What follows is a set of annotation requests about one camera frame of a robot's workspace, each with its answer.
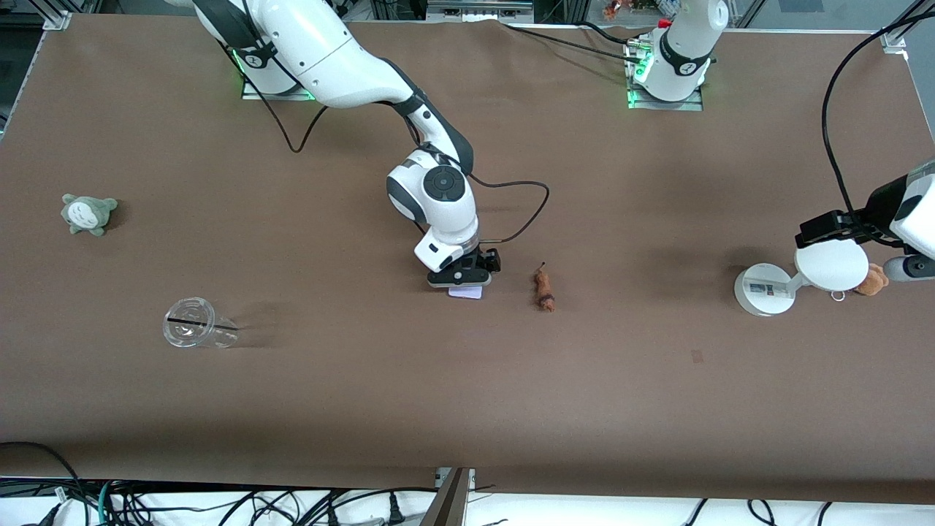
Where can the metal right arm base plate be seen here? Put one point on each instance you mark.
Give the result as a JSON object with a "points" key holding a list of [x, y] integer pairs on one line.
{"points": [[256, 94]]}

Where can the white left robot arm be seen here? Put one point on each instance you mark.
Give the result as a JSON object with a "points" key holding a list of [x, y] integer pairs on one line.
{"points": [[683, 51]]}

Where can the aluminium frame corner bracket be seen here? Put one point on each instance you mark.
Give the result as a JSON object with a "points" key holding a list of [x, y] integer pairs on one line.
{"points": [[892, 40]]}

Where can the brown table cover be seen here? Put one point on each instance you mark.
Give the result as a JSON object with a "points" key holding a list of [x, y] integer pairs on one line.
{"points": [[438, 402]]}

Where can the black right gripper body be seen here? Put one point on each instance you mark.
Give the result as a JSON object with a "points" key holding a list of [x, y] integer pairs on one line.
{"points": [[485, 258]]}

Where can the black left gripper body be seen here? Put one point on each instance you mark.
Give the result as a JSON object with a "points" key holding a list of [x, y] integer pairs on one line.
{"points": [[864, 217]]}

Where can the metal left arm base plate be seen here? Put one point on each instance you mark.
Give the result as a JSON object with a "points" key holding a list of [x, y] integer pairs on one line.
{"points": [[643, 104]]}

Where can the white round scale device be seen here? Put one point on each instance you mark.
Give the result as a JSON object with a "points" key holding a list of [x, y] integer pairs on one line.
{"points": [[767, 292]]}

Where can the metal table edge bracket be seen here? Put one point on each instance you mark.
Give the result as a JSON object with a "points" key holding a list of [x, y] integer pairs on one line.
{"points": [[449, 504]]}

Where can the white card pad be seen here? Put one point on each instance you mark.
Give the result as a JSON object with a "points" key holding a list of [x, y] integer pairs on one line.
{"points": [[467, 294]]}

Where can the clear plastic cup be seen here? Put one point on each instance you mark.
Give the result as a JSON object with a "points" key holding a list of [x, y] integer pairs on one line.
{"points": [[191, 321]]}

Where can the grey totoro plush toy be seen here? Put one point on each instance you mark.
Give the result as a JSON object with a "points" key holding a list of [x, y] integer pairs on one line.
{"points": [[88, 215]]}

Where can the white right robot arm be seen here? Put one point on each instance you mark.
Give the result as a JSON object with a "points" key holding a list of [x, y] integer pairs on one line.
{"points": [[329, 51]]}

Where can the brown lion statue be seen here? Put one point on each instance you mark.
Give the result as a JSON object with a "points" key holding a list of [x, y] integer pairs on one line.
{"points": [[544, 288]]}

